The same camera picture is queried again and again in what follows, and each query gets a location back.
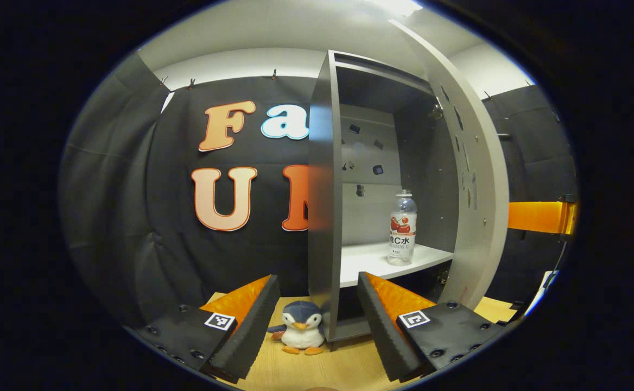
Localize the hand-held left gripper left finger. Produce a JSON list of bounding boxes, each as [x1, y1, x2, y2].
[[132, 274, 281, 382]]

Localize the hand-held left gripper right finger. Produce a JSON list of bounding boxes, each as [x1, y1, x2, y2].
[[357, 272, 508, 382]]

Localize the white cabinet door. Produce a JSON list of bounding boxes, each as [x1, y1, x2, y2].
[[390, 19, 510, 310]]

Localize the clear plastic bottle red label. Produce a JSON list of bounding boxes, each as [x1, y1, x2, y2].
[[387, 190, 418, 267]]

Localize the grey cabinet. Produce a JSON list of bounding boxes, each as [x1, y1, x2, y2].
[[307, 50, 459, 343]]

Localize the penguin plush toy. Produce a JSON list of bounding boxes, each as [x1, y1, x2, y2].
[[267, 300, 327, 356]]

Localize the black backdrop cloth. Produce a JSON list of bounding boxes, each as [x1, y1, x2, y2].
[[59, 52, 578, 326]]

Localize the ceiling light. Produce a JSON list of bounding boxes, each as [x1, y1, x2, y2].
[[371, 0, 423, 17]]

